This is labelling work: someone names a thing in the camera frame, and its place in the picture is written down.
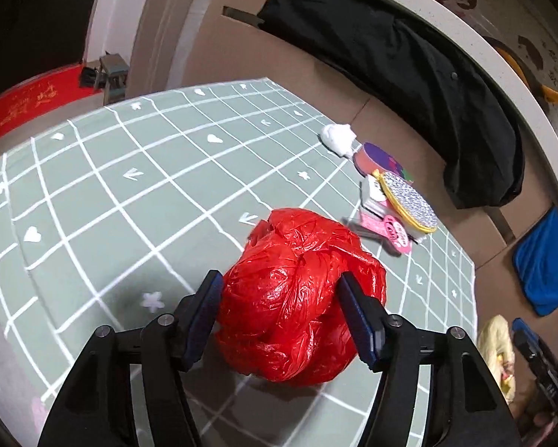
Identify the yellow plastic trash bag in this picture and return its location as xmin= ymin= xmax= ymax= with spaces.
xmin=476 ymin=315 xmax=518 ymax=404

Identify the yellow container with foil lid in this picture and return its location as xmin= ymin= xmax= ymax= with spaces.
xmin=373 ymin=171 xmax=440 ymax=234

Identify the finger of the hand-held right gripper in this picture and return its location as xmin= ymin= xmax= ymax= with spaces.
xmin=511 ymin=317 xmax=558 ymax=411

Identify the black garment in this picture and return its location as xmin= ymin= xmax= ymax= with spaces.
xmin=259 ymin=0 xmax=526 ymax=210

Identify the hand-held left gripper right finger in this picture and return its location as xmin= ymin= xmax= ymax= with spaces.
xmin=337 ymin=271 xmax=524 ymax=447

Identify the white crumpled tissue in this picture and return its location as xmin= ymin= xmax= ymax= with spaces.
xmin=320 ymin=123 xmax=358 ymax=157

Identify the red floor mat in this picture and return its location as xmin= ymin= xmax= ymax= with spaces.
xmin=0 ymin=65 xmax=99 ymax=150

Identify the blue towel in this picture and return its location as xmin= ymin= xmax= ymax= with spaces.
xmin=513 ymin=205 xmax=558 ymax=318

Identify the red plastic bag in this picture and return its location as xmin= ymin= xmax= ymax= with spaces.
xmin=215 ymin=207 xmax=388 ymax=386

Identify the purple printed paper cup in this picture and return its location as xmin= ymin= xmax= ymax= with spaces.
xmin=353 ymin=142 xmax=408 ymax=180

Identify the pink snack wrapper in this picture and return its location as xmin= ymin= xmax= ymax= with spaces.
xmin=344 ymin=211 xmax=415 ymax=257

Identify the white snack wrapper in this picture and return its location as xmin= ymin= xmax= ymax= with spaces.
xmin=360 ymin=178 xmax=392 ymax=211

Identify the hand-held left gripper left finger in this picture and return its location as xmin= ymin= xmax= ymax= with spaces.
xmin=37 ymin=269 xmax=224 ymax=447

